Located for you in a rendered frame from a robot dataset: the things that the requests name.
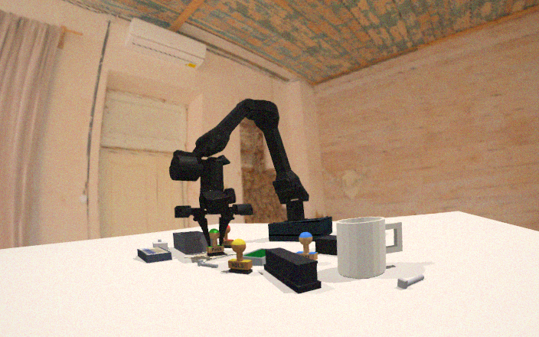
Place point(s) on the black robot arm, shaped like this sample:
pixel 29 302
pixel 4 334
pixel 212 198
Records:
pixel 189 166

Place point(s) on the red-handled rubber stamp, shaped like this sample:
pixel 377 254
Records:
pixel 226 242

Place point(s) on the wooden stamp with blue cap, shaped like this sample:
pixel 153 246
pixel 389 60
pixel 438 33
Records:
pixel 305 239

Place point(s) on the white mug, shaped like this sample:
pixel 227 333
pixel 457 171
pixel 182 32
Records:
pixel 361 245

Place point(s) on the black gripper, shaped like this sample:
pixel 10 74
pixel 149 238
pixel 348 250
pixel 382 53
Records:
pixel 226 216

